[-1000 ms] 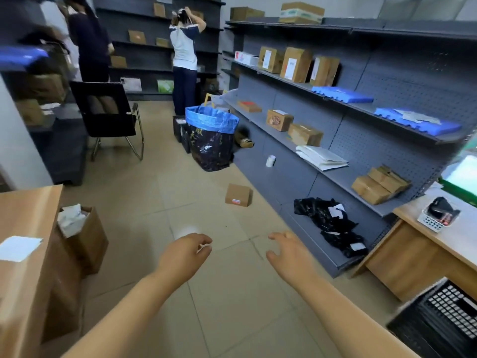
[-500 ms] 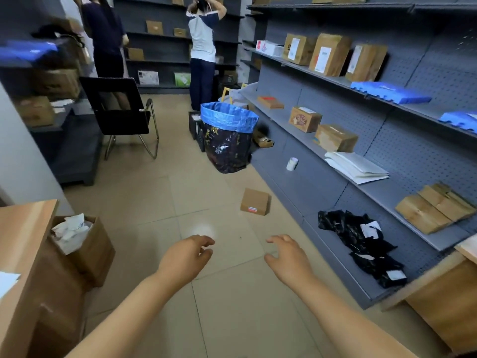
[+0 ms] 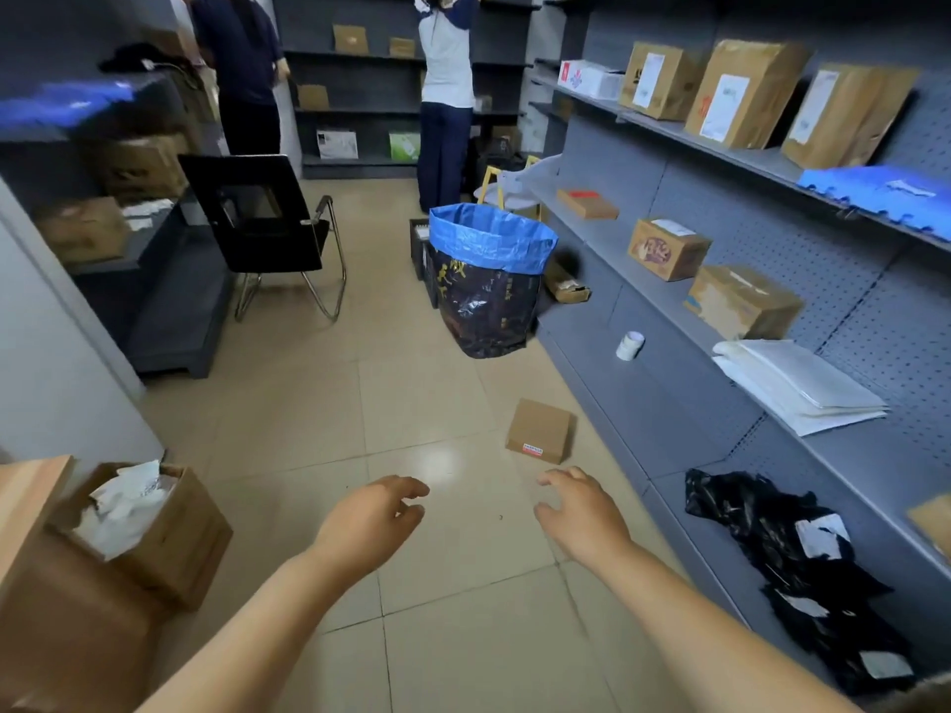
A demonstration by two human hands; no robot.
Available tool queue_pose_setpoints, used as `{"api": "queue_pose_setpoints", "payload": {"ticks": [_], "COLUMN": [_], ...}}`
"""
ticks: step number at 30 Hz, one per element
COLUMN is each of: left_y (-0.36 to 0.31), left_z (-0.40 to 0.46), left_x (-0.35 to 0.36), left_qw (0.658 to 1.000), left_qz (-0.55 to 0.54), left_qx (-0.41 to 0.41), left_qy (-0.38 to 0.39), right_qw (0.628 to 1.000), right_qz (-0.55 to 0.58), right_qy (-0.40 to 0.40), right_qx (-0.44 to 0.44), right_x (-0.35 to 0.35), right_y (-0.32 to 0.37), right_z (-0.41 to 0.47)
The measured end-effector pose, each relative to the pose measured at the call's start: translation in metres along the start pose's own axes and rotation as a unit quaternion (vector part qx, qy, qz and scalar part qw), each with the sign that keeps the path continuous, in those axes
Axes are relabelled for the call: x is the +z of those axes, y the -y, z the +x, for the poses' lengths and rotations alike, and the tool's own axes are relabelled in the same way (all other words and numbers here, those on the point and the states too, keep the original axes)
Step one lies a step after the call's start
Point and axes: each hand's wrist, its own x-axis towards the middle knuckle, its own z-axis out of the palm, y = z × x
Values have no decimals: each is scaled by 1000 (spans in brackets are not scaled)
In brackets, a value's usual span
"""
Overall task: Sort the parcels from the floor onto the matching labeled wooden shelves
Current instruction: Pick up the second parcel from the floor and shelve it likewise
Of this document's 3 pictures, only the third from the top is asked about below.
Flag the person's left hand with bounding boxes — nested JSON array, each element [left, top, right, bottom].
[[308, 475, 431, 587]]

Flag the person's right hand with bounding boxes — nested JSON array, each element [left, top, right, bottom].
[[534, 466, 634, 572]]

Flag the brown parcel box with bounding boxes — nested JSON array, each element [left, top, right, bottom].
[[505, 398, 575, 466]]

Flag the person's right forearm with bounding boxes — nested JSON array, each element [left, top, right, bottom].
[[586, 538, 863, 713]]

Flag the person's left forearm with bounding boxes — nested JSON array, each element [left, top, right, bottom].
[[137, 549, 351, 713]]

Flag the crushed cardboard parcel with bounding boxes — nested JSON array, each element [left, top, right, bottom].
[[542, 255, 594, 305]]

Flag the printed 3+2 carton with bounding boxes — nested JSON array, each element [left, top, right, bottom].
[[627, 218, 714, 284]]

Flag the plain cardboard parcel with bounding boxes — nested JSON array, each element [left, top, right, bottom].
[[905, 493, 951, 561]]

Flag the white red box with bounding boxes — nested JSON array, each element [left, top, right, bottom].
[[557, 59, 626, 102]]

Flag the wide labelled cardboard parcel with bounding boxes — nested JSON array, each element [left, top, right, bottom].
[[618, 42, 707, 122]]

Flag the red print cardboard parcel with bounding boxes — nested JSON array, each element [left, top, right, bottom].
[[683, 40, 812, 151]]

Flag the tall labelled cardboard parcel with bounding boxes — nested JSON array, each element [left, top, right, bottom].
[[781, 62, 922, 170]]

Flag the grey metal pegboard rack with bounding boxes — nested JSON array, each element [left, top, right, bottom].
[[519, 0, 951, 713]]

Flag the pile of black plastic bags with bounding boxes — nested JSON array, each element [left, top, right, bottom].
[[683, 466, 917, 697]]

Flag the open carton with paper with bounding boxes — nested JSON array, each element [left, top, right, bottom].
[[47, 459, 235, 614]]

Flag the crumpled white paper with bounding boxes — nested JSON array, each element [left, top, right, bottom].
[[71, 458, 181, 563]]

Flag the stack of white mailer bags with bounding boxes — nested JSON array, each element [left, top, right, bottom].
[[710, 338, 891, 439]]

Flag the dark metal rack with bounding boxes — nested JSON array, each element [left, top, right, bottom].
[[270, 0, 544, 180], [0, 44, 238, 379]]

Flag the black office chair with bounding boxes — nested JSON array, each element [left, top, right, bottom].
[[177, 153, 349, 325]]

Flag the large blue black bag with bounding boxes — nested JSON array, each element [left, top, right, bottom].
[[428, 202, 560, 360]]

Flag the large plain carton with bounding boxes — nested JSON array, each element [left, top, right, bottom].
[[0, 530, 176, 713]]

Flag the white plastic bag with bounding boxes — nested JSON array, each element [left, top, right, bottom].
[[474, 153, 564, 214]]

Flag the yellow step stool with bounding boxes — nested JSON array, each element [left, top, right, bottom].
[[477, 154, 544, 220]]

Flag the white papers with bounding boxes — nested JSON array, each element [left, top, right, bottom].
[[121, 199, 177, 233]]

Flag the brown carton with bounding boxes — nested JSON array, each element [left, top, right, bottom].
[[35, 196, 131, 265], [94, 133, 192, 203]]

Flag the black garment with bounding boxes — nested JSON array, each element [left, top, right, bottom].
[[98, 42, 185, 76]]

